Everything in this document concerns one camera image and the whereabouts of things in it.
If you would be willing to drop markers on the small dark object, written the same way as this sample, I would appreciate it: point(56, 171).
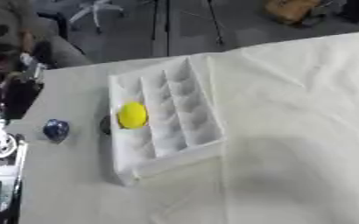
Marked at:
point(105, 124)

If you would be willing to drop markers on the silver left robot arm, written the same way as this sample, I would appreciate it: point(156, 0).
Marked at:
point(1, 172)

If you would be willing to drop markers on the tan bag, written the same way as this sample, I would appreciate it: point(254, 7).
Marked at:
point(292, 10)

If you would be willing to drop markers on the white chair base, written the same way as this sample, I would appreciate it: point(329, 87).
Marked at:
point(93, 8)

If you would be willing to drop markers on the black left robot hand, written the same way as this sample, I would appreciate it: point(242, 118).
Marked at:
point(19, 97)

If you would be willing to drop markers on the yellow ball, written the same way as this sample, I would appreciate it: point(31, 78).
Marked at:
point(132, 115)

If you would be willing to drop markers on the white compartment box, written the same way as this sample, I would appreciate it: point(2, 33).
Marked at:
point(187, 116)

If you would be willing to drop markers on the blue ball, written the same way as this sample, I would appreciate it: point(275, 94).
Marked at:
point(56, 130)

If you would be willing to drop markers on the black tripod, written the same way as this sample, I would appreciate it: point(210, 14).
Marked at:
point(167, 26)

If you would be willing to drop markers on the person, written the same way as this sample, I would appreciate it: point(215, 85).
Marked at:
point(60, 54)

